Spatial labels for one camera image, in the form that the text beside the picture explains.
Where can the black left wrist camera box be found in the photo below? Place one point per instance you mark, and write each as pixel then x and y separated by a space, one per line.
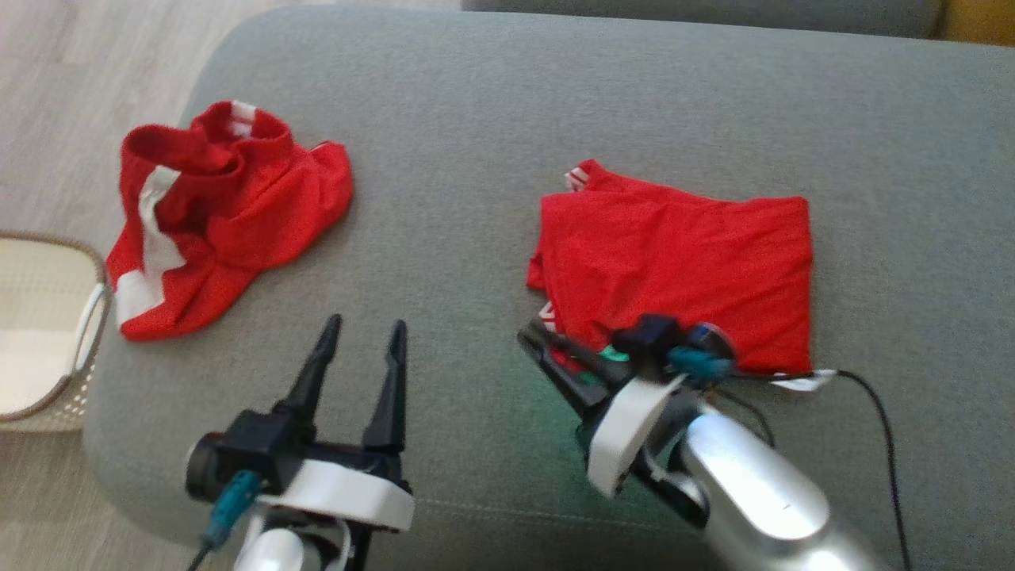
pixel 238 452

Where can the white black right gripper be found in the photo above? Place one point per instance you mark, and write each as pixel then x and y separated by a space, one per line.
pixel 630 432

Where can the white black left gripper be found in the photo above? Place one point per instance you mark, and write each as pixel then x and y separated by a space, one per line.
pixel 349 488

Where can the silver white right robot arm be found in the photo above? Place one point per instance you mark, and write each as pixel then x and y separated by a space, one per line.
pixel 761 500

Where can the red shorts with white stripes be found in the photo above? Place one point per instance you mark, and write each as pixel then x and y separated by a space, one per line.
pixel 262 214

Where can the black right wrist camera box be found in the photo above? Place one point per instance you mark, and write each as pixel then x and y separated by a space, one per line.
pixel 650 337

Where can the red and white sports jersey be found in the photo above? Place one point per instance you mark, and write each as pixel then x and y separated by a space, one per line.
pixel 690 262

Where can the grey sofa backrest section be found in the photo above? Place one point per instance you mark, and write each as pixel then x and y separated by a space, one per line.
pixel 714 14

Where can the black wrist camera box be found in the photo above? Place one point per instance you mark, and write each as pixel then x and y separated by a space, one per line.
pixel 238 452
pixel 650 337

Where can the yellow cushion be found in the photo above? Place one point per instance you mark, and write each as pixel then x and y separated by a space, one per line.
pixel 983 20

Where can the cream woven laundry basket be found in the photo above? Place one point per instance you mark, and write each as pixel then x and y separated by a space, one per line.
pixel 40 277

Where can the grey fabric sofa seat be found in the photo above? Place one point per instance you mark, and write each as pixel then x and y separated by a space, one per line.
pixel 444 119

